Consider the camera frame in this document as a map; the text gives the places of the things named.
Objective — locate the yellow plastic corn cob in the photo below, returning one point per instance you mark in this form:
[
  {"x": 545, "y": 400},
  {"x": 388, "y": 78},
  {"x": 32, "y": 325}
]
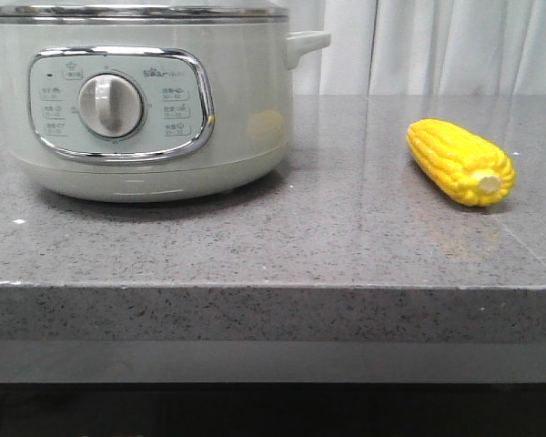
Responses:
[{"x": 471, "y": 170}]

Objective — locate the white pleated curtain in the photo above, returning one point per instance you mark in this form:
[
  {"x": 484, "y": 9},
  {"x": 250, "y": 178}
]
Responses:
[{"x": 409, "y": 47}]

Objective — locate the pale green electric cooking pot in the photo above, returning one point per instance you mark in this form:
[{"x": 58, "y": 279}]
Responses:
[{"x": 120, "y": 110}]

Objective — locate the glass pot lid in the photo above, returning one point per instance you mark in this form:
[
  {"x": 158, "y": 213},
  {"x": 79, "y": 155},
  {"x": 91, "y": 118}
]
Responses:
[{"x": 142, "y": 9}]

